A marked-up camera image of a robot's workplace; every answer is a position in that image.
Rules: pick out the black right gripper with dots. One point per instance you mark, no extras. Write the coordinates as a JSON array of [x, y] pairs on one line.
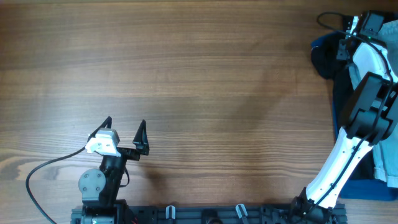
[[341, 53]]

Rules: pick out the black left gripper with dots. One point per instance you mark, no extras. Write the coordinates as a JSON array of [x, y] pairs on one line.
[[140, 140]]

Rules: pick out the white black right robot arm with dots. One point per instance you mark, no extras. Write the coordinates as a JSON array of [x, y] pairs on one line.
[[368, 117]]

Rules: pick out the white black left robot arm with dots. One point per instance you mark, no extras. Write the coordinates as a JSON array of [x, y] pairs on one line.
[[99, 187]]

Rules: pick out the dark navy shirt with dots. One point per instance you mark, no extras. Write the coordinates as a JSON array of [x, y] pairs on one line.
[[381, 162]]

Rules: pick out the blue cloth under pile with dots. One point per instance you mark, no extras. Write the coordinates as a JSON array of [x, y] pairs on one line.
[[361, 184]]

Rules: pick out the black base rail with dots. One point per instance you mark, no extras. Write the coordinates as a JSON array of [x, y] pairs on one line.
[[268, 213]]

